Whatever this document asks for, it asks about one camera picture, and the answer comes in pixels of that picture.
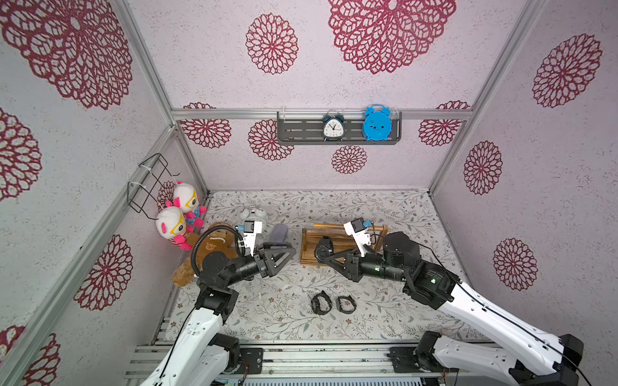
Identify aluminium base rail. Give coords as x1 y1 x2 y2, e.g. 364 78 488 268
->
124 341 532 386

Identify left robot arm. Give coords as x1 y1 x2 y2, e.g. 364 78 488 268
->
143 243 296 385

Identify blue alarm clock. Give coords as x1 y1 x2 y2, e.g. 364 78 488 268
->
362 105 392 142

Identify dark green alarm clock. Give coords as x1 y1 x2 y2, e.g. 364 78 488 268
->
322 115 345 142

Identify black wire basket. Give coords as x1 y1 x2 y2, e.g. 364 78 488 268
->
126 153 179 220

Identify white pink plush doll back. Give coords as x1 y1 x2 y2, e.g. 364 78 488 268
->
165 182 208 232

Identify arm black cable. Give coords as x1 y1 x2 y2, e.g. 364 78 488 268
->
414 240 595 386
190 224 247 278

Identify wooden watch stand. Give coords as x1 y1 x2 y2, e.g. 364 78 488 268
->
300 224 389 265

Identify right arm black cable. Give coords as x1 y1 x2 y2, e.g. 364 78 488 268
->
414 240 595 386

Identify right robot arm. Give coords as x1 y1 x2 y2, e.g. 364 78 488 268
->
315 233 584 385

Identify white pink plush doll front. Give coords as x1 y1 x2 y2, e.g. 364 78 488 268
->
155 206 192 251

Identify grey glasses case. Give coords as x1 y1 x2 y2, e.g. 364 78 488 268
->
267 224 288 247

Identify white alarm clock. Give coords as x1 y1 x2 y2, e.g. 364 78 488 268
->
240 207 268 226

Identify white pink plush doll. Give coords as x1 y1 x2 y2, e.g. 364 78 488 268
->
155 206 192 251
165 182 208 232

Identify brown teddy bear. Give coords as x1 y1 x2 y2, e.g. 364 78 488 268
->
172 229 238 288

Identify grey wall shelf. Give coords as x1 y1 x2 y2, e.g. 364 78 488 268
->
276 112 402 146

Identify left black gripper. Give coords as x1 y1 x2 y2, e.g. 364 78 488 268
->
224 243 294 289

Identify black watch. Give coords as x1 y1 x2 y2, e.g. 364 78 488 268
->
336 295 357 315
310 290 333 315
314 236 334 264

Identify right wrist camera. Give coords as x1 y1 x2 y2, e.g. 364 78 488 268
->
344 218 372 257

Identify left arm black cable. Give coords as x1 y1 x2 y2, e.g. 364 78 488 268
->
190 224 247 278

